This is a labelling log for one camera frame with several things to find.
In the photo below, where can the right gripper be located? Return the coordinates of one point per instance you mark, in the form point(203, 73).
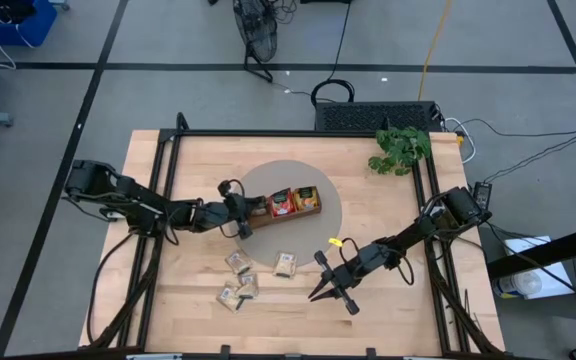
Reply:
point(358, 267)

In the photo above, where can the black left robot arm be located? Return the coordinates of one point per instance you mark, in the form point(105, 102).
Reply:
point(143, 202)

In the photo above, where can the red strawberry tea packet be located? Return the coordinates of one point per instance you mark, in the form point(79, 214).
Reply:
point(281, 202)

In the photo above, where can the black computer tower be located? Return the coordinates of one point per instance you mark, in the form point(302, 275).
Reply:
point(373, 116)

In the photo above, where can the white box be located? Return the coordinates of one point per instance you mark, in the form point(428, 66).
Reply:
point(558, 280)

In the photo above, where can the black equipment stand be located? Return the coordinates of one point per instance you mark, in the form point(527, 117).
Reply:
point(543, 255)

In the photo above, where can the large blue plastic bin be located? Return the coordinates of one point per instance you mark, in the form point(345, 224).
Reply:
point(38, 25)

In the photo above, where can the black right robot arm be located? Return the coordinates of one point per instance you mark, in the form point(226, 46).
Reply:
point(418, 232)

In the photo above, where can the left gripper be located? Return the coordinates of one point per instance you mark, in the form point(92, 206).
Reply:
point(238, 210)

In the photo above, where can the green potted plant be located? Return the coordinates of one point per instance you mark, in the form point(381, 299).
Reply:
point(400, 147)

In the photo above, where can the black floor fan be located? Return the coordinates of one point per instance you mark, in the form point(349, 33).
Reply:
point(255, 30)

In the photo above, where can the black power adapter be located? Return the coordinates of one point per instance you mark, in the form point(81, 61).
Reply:
point(482, 195)

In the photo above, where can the round grey mat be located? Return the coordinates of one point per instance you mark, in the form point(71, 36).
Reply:
point(293, 240)

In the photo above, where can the white canister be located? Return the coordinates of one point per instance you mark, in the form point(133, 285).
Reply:
point(518, 285)

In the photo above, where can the wooden compartment tray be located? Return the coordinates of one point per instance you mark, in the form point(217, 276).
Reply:
point(298, 216)

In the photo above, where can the yellow mango tea packet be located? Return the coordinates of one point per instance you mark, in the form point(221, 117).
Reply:
point(306, 198)

